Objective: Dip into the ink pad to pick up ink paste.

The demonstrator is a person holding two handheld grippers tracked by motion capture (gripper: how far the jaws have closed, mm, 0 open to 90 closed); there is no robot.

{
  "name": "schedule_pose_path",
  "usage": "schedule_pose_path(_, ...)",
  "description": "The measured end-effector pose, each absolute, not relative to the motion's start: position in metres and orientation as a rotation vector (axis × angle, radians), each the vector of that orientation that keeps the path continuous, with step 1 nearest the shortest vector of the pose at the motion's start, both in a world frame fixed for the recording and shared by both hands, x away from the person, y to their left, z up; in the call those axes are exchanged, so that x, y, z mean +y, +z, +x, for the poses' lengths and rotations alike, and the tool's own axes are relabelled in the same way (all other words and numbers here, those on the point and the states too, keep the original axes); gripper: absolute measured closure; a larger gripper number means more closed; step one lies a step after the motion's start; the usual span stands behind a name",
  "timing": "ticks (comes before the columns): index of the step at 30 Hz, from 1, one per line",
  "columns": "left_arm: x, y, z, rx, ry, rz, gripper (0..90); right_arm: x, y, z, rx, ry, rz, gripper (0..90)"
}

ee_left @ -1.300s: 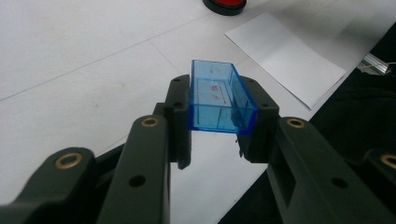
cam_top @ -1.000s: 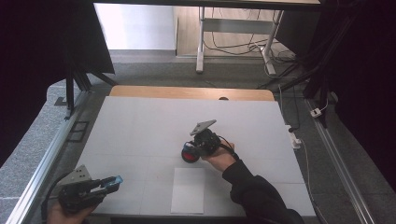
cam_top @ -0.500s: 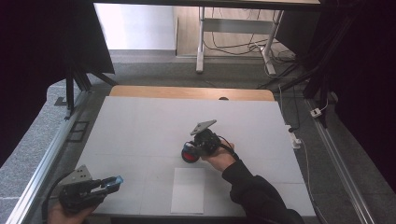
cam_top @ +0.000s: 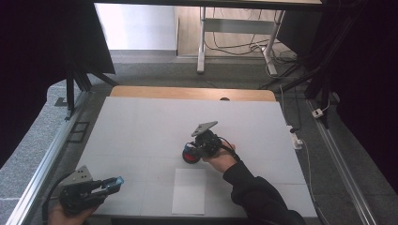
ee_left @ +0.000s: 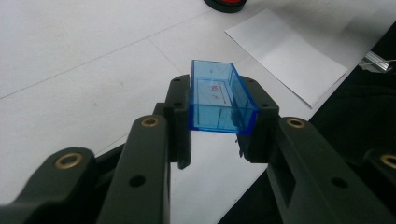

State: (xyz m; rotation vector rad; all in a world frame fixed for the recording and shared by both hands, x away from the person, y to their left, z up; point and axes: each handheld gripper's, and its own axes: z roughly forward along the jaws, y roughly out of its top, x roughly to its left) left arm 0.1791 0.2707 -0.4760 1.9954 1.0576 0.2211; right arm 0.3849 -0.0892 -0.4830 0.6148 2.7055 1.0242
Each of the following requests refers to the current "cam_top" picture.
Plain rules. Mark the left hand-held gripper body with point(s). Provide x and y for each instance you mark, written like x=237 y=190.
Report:
x=76 y=195

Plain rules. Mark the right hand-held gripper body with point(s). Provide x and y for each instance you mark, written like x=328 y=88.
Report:
x=209 y=143

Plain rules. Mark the round red ink pad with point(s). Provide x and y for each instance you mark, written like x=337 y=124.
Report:
x=189 y=158

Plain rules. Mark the blue stamp cap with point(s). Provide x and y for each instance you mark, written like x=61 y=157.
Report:
x=119 y=180

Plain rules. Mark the white paper sheet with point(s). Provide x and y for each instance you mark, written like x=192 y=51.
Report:
x=189 y=192

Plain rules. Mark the person's right hand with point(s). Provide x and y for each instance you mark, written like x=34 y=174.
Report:
x=223 y=161

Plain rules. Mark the person's left hand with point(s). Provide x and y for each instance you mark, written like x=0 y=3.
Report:
x=68 y=218

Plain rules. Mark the dark round table grommet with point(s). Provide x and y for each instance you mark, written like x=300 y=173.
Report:
x=224 y=99

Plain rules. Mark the white table mat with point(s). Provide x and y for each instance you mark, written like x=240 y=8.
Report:
x=140 y=131

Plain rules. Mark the white power strip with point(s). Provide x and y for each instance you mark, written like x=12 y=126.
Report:
x=295 y=139

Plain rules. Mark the black tripod stand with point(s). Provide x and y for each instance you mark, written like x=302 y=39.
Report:
x=70 y=90

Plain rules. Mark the small white adapter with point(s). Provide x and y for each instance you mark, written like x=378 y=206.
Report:
x=317 y=113

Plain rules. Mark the black metal stand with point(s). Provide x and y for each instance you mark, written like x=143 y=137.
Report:
x=319 y=72

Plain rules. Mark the black curtain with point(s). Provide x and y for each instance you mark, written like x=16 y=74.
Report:
x=37 y=56
x=369 y=78

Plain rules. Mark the aluminium rail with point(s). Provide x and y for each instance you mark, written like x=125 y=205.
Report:
x=47 y=156
x=341 y=168

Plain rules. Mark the black rectangular floor bracket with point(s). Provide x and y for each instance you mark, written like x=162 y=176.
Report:
x=79 y=132

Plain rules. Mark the white desk frame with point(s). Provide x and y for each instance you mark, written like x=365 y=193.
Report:
x=237 y=26

